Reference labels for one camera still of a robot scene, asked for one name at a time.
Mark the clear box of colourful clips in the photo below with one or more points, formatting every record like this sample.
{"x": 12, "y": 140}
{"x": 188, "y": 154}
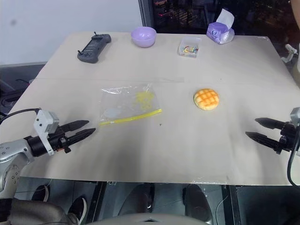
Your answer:
{"x": 189, "y": 48}

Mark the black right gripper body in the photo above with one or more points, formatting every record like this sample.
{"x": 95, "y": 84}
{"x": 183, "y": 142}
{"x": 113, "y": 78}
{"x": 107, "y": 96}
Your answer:
{"x": 288, "y": 138}

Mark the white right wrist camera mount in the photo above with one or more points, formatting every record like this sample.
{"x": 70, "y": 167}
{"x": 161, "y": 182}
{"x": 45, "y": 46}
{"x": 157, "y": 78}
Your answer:
{"x": 295, "y": 116}

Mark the grey robot torso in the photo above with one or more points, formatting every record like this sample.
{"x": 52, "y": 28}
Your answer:
{"x": 150, "y": 219}

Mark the black table leg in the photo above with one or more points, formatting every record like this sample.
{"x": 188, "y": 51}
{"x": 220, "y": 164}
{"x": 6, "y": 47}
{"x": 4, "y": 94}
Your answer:
{"x": 97, "y": 201}
{"x": 232, "y": 204}

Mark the dark grey remote controller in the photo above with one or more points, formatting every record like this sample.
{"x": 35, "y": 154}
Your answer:
{"x": 93, "y": 48}

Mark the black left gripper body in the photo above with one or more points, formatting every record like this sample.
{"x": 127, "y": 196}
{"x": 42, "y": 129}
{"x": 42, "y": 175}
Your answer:
{"x": 59, "y": 140}

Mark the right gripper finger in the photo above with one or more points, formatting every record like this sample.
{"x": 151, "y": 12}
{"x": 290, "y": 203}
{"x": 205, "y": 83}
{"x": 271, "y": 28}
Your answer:
{"x": 269, "y": 123}
{"x": 263, "y": 140}

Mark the round golden crosshatched bread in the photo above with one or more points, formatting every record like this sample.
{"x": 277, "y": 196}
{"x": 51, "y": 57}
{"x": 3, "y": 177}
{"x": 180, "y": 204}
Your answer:
{"x": 206, "y": 99}

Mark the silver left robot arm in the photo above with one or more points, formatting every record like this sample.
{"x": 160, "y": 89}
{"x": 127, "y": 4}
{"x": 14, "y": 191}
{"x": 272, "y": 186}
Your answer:
{"x": 14, "y": 150}

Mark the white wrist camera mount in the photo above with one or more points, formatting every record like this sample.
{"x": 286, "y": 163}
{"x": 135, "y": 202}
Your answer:
{"x": 295, "y": 116}
{"x": 44, "y": 122}

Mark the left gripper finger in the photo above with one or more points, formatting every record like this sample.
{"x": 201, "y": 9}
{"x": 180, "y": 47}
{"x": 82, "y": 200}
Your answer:
{"x": 82, "y": 136}
{"x": 76, "y": 125}

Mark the purple tissue pack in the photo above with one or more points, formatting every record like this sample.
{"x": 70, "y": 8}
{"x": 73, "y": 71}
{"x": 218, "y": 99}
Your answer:
{"x": 220, "y": 31}

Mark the black white-soled shoe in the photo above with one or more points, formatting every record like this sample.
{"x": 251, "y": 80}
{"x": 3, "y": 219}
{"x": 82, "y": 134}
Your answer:
{"x": 78, "y": 209}

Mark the purple plastic bowl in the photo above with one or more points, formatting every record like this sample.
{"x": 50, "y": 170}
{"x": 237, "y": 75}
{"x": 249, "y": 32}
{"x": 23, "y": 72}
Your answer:
{"x": 143, "y": 37}

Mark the clear yellow-zip plastic bag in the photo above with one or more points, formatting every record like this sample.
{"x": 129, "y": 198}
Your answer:
{"x": 126, "y": 105}

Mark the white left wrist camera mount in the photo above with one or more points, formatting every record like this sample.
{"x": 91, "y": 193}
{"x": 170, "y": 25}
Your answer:
{"x": 44, "y": 122}

